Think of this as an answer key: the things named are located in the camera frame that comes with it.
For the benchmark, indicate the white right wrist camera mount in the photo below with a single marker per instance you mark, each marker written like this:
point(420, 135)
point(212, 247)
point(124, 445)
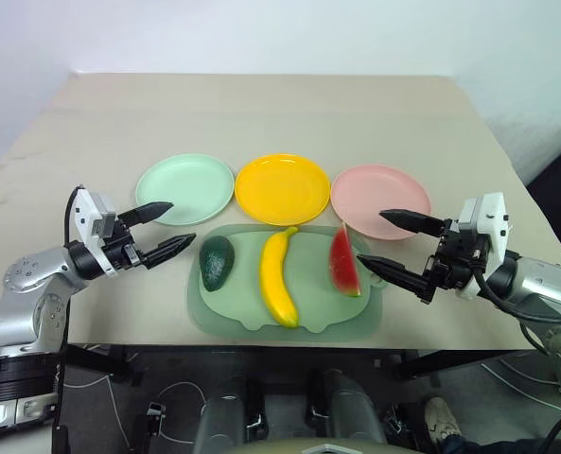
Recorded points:
point(490, 213)

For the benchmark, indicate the yellow banana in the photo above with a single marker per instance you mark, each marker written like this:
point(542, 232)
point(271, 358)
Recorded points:
point(273, 274)

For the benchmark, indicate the red watermelon slice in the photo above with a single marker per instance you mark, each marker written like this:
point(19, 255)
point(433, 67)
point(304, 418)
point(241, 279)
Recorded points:
point(344, 265)

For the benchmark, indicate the white sneaker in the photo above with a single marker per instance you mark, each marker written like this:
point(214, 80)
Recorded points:
point(442, 418)

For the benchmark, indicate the mint green plate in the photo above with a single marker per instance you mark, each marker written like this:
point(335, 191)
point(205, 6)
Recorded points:
point(185, 186)

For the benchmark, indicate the grey robot torso edge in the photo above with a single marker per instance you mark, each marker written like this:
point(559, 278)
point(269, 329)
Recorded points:
point(322, 447)

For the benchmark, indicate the yellow plate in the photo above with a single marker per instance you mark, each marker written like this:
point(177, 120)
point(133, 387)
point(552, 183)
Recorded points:
point(282, 189)

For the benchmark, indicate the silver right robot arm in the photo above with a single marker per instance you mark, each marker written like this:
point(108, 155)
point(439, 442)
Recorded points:
point(545, 284)

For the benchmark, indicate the translucent green tray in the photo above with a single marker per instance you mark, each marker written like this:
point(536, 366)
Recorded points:
point(242, 298)

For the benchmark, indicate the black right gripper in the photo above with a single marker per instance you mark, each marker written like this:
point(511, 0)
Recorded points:
point(457, 262)

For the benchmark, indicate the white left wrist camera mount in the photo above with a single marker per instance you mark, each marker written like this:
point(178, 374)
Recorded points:
point(87, 208)

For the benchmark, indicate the dark rounded robot leg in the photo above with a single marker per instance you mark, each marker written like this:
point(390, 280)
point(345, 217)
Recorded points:
point(225, 416)
point(351, 411)

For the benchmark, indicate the black table frame bar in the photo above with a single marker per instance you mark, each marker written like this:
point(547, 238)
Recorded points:
point(100, 361)
point(450, 364)

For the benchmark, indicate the pink plate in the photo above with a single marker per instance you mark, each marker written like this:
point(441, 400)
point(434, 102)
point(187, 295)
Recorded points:
point(374, 198)

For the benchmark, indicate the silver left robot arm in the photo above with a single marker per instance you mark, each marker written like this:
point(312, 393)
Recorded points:
point(22, 302)

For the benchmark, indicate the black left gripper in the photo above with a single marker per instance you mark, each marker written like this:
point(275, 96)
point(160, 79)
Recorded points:
point(121, 250)

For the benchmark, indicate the dark green avocado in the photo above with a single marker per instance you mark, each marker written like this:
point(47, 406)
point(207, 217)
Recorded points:
point(216, 265)

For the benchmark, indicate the dark blue trouser leg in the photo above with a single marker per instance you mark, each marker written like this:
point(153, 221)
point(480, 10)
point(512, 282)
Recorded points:
point(497, 448)

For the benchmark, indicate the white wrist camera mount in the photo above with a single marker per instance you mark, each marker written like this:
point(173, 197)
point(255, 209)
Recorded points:
point(490, 213)
point(87, 208)

